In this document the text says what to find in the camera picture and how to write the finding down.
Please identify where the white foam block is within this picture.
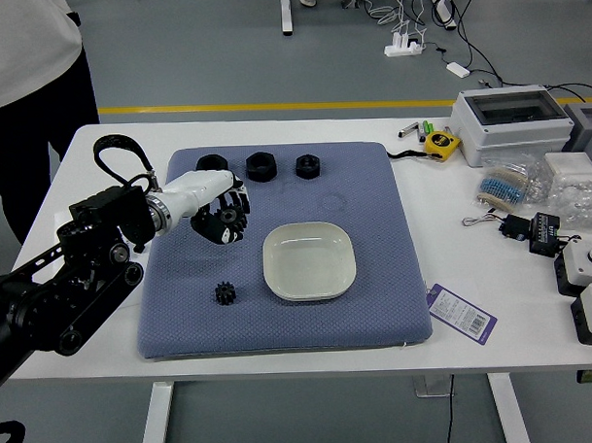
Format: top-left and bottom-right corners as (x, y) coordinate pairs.
(542, 150), (592, 187)

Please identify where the black cable under table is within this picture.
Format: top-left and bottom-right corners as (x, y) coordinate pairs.
(441, 373), (459, 443)

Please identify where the small black hex nut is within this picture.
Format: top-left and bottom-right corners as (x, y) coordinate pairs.
(294, 153), (323, 180)

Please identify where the black floor cable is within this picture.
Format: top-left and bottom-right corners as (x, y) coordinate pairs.
(432, 0), (592, 112)

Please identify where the small black gear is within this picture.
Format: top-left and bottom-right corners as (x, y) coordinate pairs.
(213, 280), (238, 308)

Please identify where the black tape measure strap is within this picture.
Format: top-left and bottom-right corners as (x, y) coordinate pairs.
(385, 148), (429, 162)

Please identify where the white power strip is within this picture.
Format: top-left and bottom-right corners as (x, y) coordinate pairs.
(384, 29), (426, 58)

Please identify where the person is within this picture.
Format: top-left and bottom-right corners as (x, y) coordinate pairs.
(0, 0), (105, 246)

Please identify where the black electronic module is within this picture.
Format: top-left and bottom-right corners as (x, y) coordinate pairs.
(526, 210), (564, 259)

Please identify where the grey electrical enclosure box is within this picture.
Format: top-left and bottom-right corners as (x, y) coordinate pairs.
(449, 85), (577, 169)

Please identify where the white background desk leg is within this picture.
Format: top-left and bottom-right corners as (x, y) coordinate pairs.
(424, 0), (459, 32)
(279, 0), (296, 37)

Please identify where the clear bag of screws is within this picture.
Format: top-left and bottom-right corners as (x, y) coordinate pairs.
(541, 179), (592, 228)

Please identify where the white table leg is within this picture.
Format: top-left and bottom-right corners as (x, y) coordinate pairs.
(135, 380), (177, 443)
(486, 371), (533, 443)

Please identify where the white square dish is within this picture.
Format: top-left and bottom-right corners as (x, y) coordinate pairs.
(261, 220), (359, 303)

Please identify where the large black hex nut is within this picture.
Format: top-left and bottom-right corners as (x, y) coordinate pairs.
(244, 151), (279, 184)
(194, 153), (230, 174)

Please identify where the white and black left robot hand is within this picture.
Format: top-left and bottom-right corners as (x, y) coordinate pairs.
(162, 168), (253, 248)

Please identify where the small black connector with wires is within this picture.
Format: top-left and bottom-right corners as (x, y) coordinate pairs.
(461, 212), (531, 245)

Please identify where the dark grey box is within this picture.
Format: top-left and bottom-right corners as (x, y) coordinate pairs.
(561, 102), (592, 153)

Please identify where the purple label tag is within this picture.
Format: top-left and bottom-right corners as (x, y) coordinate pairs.
(424, 281), (500, 348)

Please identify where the yellow tape measure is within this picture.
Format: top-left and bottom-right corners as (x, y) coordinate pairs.
(422, 130), (463, 163)

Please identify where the big black gear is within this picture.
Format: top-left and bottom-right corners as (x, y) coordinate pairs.
(212, 207), (249, 240)

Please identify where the bag of blue resistors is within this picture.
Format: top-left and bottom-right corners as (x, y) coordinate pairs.
(470, 156), (549, 215)

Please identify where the white box with blue button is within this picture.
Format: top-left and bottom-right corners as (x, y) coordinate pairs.
(552, 237), (592, 299)

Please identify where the blue-grey cushion mat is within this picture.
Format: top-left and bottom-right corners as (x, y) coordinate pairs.
(129, 138), (435, 363)

